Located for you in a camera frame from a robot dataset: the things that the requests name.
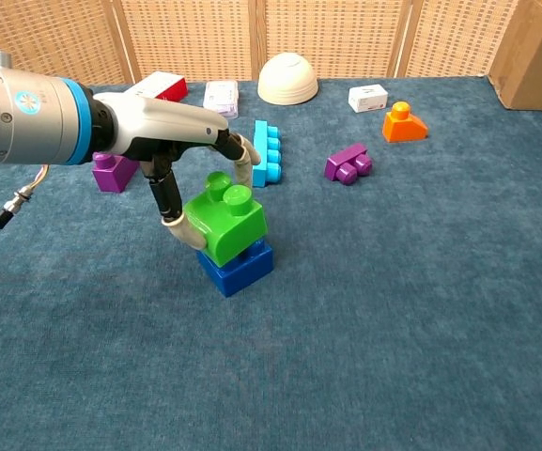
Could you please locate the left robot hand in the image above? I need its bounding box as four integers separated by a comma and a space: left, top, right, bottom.
86, 91, 263, 250

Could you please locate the green toy block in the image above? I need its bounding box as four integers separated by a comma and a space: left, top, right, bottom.
183, 171, 269, 269

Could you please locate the blue toy block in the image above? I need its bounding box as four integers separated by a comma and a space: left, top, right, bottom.
196, 238, 274, 298

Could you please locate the red and white box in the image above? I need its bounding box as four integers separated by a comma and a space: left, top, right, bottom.
124, 70, 189, 101

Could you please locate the clear plastic case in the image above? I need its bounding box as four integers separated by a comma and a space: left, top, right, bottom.
203, 79, 240, 118

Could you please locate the purple sloped one-stud block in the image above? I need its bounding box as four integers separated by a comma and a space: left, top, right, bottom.
91, 150, 140, 194

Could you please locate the woven folding screen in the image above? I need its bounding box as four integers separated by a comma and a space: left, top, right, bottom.
0, 0, 525, 88

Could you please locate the light blue long block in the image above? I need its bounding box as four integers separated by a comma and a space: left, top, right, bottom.
251, 119, 284, 188

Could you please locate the cream upturned bowl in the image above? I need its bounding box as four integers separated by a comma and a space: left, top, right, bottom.
256, 52, 320, 106

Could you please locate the purple two-stud block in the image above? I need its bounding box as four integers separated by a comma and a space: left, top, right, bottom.
323, 143, 374, 187

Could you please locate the small white box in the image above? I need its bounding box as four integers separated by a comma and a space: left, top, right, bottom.
348, 84, 389, 114

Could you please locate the orange sloped one-stud block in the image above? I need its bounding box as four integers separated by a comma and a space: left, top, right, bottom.
381, 101, 429, 144

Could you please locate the blue table cloth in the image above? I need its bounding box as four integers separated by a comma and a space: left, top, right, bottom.
0, 76, 542, 451

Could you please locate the cardboard box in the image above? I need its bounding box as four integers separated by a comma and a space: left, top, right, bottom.
488, 0, 542, 113

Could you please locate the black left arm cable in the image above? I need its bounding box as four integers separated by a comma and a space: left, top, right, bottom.
0, 163, 49, 230

